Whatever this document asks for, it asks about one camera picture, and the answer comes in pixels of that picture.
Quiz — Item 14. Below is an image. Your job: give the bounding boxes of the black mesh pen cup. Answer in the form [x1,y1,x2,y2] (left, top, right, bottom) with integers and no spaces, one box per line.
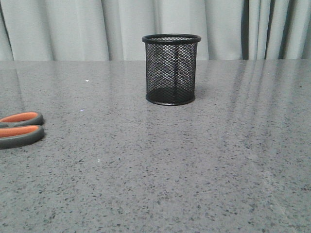
[142,33,201,106]

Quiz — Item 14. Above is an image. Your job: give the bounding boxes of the light grey curtain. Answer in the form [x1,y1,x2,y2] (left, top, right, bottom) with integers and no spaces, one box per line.
[0,0,311,61]

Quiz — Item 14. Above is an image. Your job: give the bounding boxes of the grey orange handled scissors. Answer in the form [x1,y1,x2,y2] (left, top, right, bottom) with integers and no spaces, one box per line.
[0,112,45,150]

